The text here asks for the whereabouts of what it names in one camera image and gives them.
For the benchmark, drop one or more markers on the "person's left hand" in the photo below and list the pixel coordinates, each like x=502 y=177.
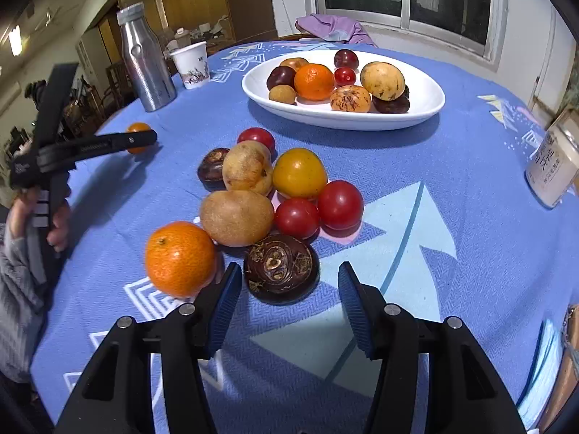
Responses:
x=61 y=230

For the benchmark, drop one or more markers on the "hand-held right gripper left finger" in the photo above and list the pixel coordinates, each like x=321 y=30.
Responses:
x=224 y=307

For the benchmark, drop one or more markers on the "orange speckled fruit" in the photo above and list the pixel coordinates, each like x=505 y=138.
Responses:
x=350 y=98

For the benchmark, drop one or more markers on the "small brown yellow fruit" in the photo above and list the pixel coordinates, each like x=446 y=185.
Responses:
x=294 y=62

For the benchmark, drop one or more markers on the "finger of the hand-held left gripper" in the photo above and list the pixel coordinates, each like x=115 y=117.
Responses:
x=108 y=142

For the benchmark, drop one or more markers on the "beige beverage can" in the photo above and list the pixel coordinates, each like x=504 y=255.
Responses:
x=554 y=167

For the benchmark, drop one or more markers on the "dark red plum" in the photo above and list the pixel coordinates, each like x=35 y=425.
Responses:
x=346 y=58

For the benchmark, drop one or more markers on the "red tomato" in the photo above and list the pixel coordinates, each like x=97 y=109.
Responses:
x=296 y=218
x=340 y=205
x=344 y=76
x=256 y=138

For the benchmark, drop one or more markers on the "yellow tomato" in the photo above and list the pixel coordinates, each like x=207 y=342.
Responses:
x=299 y=172

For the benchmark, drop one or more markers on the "large dark water chestnut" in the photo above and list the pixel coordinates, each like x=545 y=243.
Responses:
x=281 y=267

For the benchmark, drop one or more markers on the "brown kiwi fruit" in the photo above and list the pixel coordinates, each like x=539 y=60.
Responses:
x=236 y=217

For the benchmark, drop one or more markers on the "wooden chair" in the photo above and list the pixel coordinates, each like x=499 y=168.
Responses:
x=289 y=36

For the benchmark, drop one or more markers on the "steel water bottle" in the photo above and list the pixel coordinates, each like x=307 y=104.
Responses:
x=144 y=63

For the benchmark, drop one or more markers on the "small tan round fruit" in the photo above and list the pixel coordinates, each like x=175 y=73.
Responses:
x=282 y=95

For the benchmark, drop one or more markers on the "person's left forearm grey sleeve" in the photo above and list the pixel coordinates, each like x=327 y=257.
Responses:
x=18 y=303

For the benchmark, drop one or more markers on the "small dark water chestnut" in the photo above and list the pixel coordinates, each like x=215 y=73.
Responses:
x=211 y=169
x=393 y=106

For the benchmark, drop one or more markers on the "purple cloth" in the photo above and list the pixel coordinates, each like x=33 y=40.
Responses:
x=334 y=27

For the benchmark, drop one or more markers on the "white printed paper cup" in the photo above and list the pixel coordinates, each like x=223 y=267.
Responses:
x=191 y=65

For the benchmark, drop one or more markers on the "mandarin orange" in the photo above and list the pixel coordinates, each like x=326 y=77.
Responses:
x=135 y=128
x=179 y=258
x=314 y=82

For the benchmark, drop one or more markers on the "yellow speckled round fruit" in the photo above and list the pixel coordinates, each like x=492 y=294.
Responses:
x=382 y=80
x=247 y=167

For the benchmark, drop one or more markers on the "blue printed tablecloth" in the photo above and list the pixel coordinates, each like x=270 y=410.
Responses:
x=452 y=167

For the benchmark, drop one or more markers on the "dark purple plum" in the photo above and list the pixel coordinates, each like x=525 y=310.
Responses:
x=280 y=77

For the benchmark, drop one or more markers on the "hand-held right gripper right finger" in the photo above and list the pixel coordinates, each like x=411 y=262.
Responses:
x=355 y=312

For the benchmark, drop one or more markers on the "white oval plate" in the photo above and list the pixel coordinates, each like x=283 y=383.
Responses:
x=425 y=99

